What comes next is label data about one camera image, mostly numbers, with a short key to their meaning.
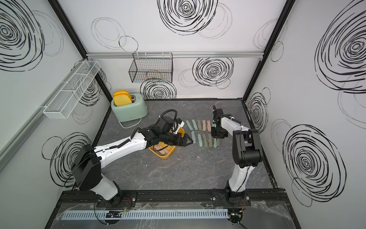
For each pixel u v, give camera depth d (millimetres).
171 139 682
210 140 957
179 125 748
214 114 790
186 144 695
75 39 827
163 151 697
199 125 1039
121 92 957
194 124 1047
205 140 958
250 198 733
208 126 1045
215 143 944
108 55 920
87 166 428
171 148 858
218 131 812
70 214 695
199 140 962
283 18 759
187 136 705
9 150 511
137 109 982
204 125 1026
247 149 499
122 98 937
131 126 1022
